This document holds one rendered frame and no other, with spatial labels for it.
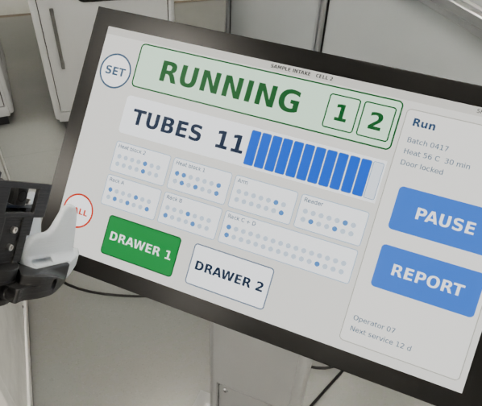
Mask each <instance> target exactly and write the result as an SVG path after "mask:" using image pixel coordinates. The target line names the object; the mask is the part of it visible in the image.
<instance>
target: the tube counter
mask: <svg viewBox="0 0 482 406"><path fill-rule="evenodd" d="M208 157H210V158H214V159H217V160H222V161H225V162H228V163H231V164H236V165H239V166H242V167H245V168H250V169H254V170H256V171H260V172H265V173H268V174H271V175H274V176H279V177H282V178H285V179H288V180H294V181H296V182H300V183H303V184H307V185H311V186H314V187H317V188H320V189H325V190H328V191H331V192H334V193H340V194H343V195H346V196H349V197H354V198H357V199H360V200H363V201H368V202H371V203H374V204H375V202H376V197H377V194H378V191H379V188H380V183H381V181H382V178H383V175H384V170H385V168H386V164H387V162H388V161H385V160H382V159H376V158H372V157H369V156H365V155H361V154H357V153H354V152H350V151H344V150H341V149H338V148H334V147H329V146H326V145H322V144H319V143H313V142H310V141H306V140H303V139H298V138H294V137H291V136H287V135H282V134H278V133H275V132H272V131H269V130H263V129H260V128H256V127H253V126H247V125H244V124H241V123H237V122H232V121H228V120H225V119H221V118H219V119H218V123H217V126H216V129H215V132H214V137H213V140H212V143H211V146H210V152H209V155H208Z"/></svg>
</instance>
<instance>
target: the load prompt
mask: <svg viewBox="0 0 482 406"><path fill-rule="evenodd" d="M131 87H135V88H138V89H144V90H147V91H151V92H154V93H160V94H163V95H167V96H170V97H176V98H180V99H183V100H186V101H190V102H196V103H199V104H203V105H206V106H212V107H214V108H218V109H221V110H227V111H230V112H234V113H237V114H243V115H247V116H250V117H253V118H259V119H263V120H266V121H269V122H275V123H279V124H282V125H286V126H291V127H295V128H298V129H302V130H305V131H311V132H314V133H318V134H321V135H327V136H330V137H334V138H337V139H342V140H346V141H349V142H353V143H358V144H362V145H365V146H369V147H374V148H378V149H381V150H385V151H391V148H392V145H393V140H394V138H395V135H396V132H397V128H398V124H399V122H400V119H401V114H402V111H403V108H404V105H405V101H402V100H398V99H394V98H390V97H384V96H380V95H376V94H372V93H366V92H362V91H359V90H354V89H348V88H344V87H340V86H337V85H330V84H326V83H322V82H318V81H312V80H308V79H305V78H300V77H294V76H290V75H286V74H283V73H278V72H272V71H268V70H264V69H261V68H254V67H250V66H246V65H242V64H236V63H232V62H229V61H225V60H218V59H215V58H210V57H207V56H200V55H196V54H193V53H188V52H182V51H178V50H175V49H171V48H164V47H161V46H156V45H153V44H149V43H142V44H141V48H140V51H139V56H138V60H137V62H136V66H135V71H134V74H133V77H132V81H131Z"/></svg>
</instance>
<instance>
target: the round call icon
mask: <svg viewBox="0 0 482 406"><path fill-rule="evenodd" d="M97 203H98V198H97V197H93V196H90V195H88V194H85V193H81V192H78V191H76V190H72V189H70V188H67V190H66V194H65V197H64V202H63V205H62V207H63V206H64V205H67V204H72V205H74V206H75V207H76V209H77V222H76V230H79V231H82V232H85V233H87V234H88V233H89V230H90V227H91V224H92V221H93V216H94V212H95V209H96V206H97Z"/></svg>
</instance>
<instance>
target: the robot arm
mask: <svg viewBox="0 0 482 406"><path fill-rule="evenodd" d="M1 174H2V173H1V171H0V306H3V305H6V304H8V303H9V302H10V303H13V304H17V303H19V302H20V301H24V300H34V299H39V298H43V297H46V296H50V295H51V294H53V293H54V292H56V291H57V290H58V289H59V288H60V287H61V285H62V284H63V283H64V282H65V280H66V278H67V277H68V276H69V275H70V273H71V272H72V270H73V269H74V267H75V266H76V264H77V259H78V255H79V251H78V249H77V248H75V247H73V245H74V238H75V229H76V222H77V209H76V207H75V206H74V205H72V204H67V205H64V206H63V207H62V208H61V209H60V211H59V213H58V214H57V215H56V218H55V219H54V221H53V223H52V224H51V225H50V227H49V228H48V229H47V230H46V231H44V232H41V218H44V215H45V212H46V208H47V205H48V199H49V196H50V193H51V190H52V184H44V183H34V182H24V181H14V180H4V179H3V178H1ZM29 189H36V191H35V192H28V190H29Z"/></svg>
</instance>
